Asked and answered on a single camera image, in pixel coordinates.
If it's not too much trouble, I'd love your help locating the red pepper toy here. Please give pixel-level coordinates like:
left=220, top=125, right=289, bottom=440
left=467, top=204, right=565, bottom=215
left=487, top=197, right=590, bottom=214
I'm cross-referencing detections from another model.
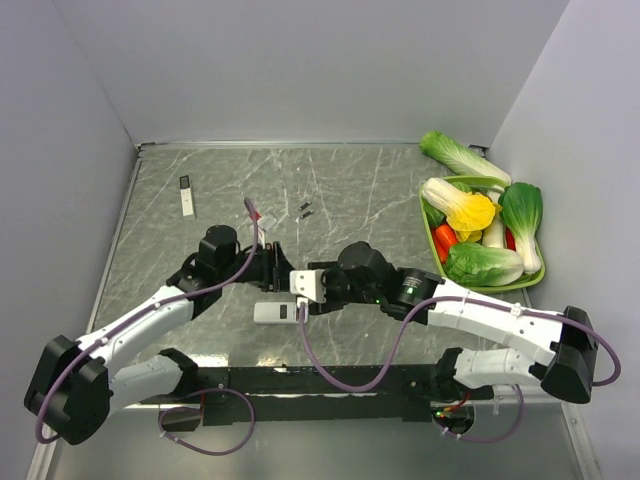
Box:
left=505, top=228, right=516, bottom=251

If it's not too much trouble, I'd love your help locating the light green cabbage front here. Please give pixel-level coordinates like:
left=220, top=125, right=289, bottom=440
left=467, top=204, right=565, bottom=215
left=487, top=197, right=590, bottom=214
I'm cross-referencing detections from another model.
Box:
left=444, top=242, right=524, bottom=287

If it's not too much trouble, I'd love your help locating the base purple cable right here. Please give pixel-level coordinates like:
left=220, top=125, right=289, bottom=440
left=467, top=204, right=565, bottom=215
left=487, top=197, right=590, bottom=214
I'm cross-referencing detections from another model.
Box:
left=432, top=384, right=525, bottom=446

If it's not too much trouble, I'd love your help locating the yellow white cabbage toy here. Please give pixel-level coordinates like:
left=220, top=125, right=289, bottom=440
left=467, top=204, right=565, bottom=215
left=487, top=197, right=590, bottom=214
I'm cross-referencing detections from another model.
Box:
left=421, top=178, right=502, bottom=243

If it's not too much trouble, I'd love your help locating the dark green bok choy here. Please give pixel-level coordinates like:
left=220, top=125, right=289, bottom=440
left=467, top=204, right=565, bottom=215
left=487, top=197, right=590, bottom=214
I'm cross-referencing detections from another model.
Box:
left=499, top=182, right=543, bottom=275

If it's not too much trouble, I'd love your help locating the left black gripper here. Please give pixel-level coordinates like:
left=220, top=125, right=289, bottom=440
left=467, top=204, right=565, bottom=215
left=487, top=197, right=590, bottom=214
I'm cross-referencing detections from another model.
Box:
left=218, top=240, right=295, bottom=292

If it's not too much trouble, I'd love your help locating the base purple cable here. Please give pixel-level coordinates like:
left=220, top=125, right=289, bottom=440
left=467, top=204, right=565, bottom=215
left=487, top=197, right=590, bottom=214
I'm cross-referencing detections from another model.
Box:
left=432, top=384, right=525, bottom=446
left=157, top=387, right=256, bottom=455

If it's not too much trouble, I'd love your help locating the napa cabbage on table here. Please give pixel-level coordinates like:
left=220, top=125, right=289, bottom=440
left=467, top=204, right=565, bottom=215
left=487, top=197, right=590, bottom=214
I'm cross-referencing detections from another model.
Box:
left=419, top=131, right=512, bottom=185

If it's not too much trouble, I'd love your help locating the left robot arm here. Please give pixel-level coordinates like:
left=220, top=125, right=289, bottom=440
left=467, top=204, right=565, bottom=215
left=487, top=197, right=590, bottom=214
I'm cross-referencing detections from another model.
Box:
left=24, top=225, right=294, bottom=445

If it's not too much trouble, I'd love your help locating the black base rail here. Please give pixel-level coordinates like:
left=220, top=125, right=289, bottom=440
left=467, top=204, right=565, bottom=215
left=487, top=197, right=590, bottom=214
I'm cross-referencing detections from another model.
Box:
left=143, top=364, right=494, bottom=426

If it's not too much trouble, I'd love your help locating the green plastic basket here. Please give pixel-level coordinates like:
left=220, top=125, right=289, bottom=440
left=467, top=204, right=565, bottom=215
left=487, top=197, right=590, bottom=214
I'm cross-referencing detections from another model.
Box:
left=420, top=176, right=545, bottom=293

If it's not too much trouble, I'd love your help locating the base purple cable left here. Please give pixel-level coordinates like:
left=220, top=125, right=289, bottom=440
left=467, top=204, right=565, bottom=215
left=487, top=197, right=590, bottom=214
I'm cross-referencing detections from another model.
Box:
left=157, top=387, right=256, bottom=455

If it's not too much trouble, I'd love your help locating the white radish toy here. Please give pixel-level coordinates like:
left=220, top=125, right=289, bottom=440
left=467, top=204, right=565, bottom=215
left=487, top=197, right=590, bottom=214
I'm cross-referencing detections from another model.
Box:
left=481, top=214, right=506, bottom=249

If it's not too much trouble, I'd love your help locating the white slim remote control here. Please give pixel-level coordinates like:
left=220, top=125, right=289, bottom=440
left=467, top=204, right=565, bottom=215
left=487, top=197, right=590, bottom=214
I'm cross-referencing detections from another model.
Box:
left=179, top=175, right=195, bottom=218

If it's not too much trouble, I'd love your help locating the red white AC remote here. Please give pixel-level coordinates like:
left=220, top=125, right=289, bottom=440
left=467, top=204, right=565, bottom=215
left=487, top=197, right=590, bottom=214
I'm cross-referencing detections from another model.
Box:
left=253, top=301, right=297, bottom=325

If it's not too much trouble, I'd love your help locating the orange carrot toy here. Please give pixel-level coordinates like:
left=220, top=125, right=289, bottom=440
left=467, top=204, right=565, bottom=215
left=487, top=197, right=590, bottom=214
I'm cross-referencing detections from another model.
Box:
left=431, top=223, right=458, bottom=264

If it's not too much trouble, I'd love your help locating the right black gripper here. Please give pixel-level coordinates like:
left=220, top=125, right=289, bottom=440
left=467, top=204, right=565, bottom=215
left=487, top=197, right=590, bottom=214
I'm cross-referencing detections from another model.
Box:
left=308, top=261, right=383, bottom=316

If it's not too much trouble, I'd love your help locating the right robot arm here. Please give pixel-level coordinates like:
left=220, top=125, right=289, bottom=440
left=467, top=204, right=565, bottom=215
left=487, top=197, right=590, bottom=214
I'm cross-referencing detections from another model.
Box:
left=290, top=241, right=598, bottom=404

